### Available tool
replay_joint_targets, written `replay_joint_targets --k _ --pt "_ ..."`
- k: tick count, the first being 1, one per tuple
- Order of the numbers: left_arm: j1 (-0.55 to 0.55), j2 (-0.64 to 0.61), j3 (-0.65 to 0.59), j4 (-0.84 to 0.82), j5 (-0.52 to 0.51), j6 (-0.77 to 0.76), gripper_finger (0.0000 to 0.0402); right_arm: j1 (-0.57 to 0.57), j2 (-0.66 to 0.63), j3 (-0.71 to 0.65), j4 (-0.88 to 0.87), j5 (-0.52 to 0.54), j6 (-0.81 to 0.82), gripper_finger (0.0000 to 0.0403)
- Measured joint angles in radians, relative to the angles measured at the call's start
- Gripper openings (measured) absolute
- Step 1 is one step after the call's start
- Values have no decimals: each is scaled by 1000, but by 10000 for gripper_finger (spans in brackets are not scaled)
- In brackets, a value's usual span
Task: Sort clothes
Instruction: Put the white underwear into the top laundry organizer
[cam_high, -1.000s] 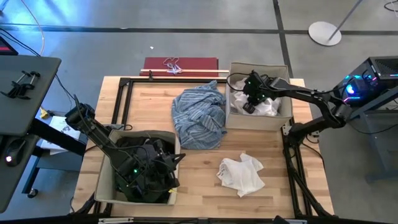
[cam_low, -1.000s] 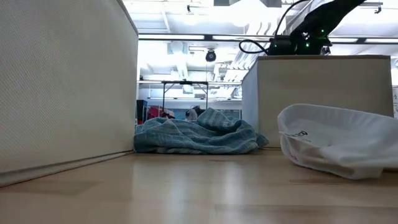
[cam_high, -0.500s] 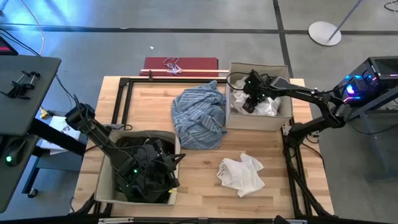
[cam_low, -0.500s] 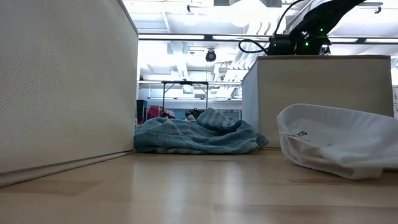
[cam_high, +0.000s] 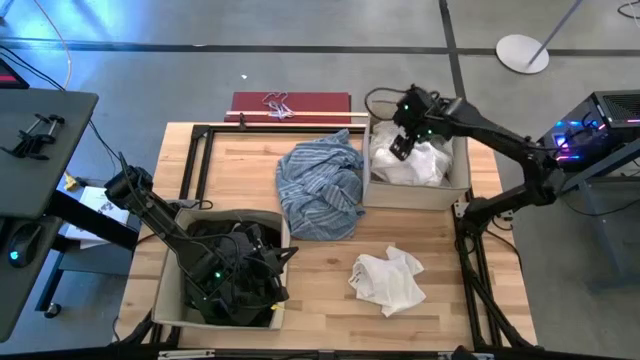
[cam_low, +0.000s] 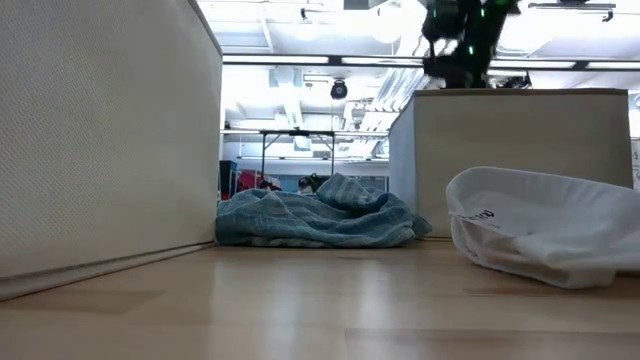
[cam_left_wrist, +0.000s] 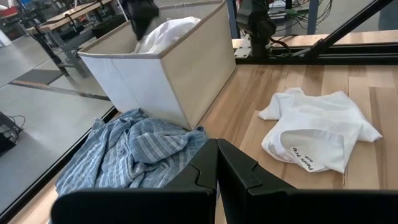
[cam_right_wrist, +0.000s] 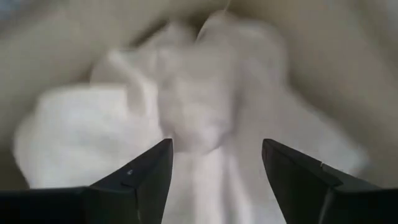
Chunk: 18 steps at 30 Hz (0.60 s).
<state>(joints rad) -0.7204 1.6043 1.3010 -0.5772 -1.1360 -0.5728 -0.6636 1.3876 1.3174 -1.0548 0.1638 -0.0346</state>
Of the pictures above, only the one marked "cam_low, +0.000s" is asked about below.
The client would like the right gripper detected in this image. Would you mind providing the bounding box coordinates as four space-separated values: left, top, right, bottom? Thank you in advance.
422 53 490 90

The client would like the beige fabric bin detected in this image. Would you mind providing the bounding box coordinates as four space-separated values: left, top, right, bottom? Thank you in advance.
388 88 634 239
0 0 224 302

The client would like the white garment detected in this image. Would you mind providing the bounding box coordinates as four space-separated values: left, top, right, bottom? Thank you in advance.
445 166 640 290

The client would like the blue striped shirt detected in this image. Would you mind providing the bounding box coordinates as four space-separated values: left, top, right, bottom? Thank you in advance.
215 173 434 250

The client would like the black-legged folding table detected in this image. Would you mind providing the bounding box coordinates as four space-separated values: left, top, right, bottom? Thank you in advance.
258 128 337 177

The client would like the red bag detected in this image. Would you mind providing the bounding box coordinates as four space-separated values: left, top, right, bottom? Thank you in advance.
234 169 282 194

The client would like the black box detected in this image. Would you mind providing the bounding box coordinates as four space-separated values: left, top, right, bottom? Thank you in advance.
218 159 239 201

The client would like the black overhead camera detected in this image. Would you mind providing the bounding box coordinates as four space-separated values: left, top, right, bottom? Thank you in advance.
329 78 350 101

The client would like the black metal frame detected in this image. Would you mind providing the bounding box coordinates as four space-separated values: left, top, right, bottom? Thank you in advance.
222 52 640 72

